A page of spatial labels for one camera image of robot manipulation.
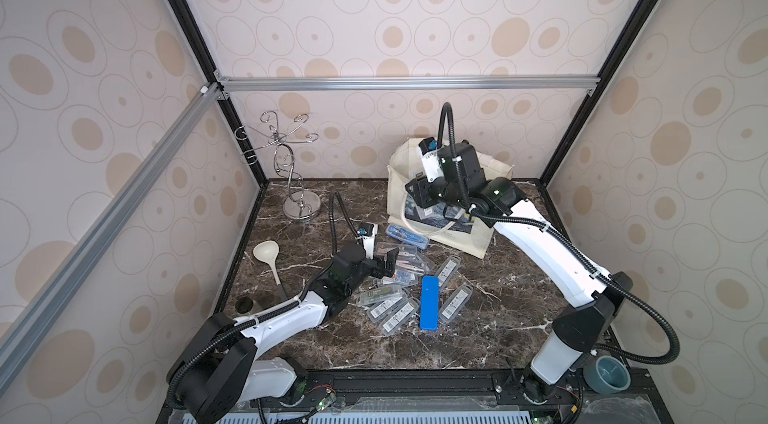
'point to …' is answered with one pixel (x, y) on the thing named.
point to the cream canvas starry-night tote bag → (457, 229)
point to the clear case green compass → (375, 292)
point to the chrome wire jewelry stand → (298, 204)
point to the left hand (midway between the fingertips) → (392, 245)
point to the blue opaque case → (430, 303)
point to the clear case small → (456, 302)
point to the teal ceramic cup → (606, 375)
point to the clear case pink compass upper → (407, 252)
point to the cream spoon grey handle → (269, 250)
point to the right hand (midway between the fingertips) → (427, 179)
